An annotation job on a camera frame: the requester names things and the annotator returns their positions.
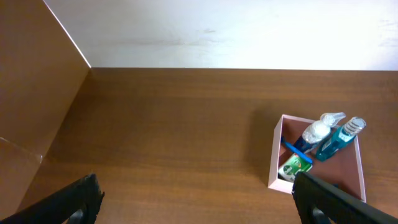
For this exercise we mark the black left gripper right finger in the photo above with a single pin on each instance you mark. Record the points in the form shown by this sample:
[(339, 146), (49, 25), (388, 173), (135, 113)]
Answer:
[(320, 202)]

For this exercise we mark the blue Listerine mouthwash bottle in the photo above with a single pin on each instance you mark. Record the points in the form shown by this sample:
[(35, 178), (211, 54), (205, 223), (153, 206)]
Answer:
[(340, 138)]

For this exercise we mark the brown wooden side panel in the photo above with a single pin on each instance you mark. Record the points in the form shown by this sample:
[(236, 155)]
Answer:
[(41, 73)]

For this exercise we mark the blue disposable razor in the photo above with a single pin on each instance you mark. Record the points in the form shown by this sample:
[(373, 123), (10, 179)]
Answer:
[(293, 149)]

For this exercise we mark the clear pump soap bottle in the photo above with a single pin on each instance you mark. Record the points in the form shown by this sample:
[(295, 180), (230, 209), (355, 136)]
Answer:
[(315, 133)]

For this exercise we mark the white box pink inside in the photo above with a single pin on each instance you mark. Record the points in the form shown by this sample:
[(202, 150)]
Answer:
[(343, 169)]

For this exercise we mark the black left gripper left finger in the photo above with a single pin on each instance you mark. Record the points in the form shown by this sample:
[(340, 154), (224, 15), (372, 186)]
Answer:
[(78, 202)]

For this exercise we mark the green Dettol soap box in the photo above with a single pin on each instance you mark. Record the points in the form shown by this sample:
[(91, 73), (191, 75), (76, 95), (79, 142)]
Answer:
[(294, 164)]

